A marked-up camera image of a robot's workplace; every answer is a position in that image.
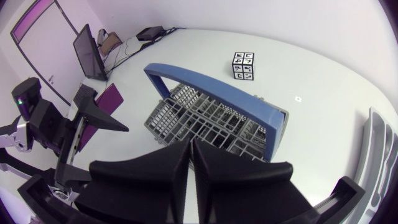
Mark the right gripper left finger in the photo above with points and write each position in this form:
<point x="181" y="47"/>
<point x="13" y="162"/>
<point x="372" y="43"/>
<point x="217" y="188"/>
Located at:
<point x="140" y="189"/>

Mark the black-and-white patterned cube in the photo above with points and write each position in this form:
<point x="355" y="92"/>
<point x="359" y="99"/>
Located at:
<point x="243" y="66"/>

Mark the grey cutlery basket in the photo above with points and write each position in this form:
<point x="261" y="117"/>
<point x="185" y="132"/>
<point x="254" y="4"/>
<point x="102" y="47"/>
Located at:
<point x="217" y="90"/>

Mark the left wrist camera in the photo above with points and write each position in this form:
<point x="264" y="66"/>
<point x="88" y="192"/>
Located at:
<point x="26" y="93"/>

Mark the black power brick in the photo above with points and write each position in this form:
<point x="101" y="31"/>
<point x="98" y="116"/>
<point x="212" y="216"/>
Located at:
<point x="150" y="32"/>

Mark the brown cardboard box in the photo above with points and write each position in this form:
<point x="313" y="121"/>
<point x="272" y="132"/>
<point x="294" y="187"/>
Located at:
<point x="109" y="43"/>

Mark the dark screen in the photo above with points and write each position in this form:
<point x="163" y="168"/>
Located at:
<point x="88" y="56"/>

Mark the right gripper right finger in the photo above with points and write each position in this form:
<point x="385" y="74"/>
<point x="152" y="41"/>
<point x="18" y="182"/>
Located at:
<point x="245" y="193"/>

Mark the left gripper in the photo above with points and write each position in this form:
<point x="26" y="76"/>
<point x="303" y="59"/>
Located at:
<point x="46" y="124"/>

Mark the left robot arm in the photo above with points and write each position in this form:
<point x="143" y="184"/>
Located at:
<point x="12" y="137"/>

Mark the grey cutlery tray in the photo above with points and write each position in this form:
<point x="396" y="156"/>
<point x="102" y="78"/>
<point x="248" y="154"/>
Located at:
<point x="373" y="149"/>

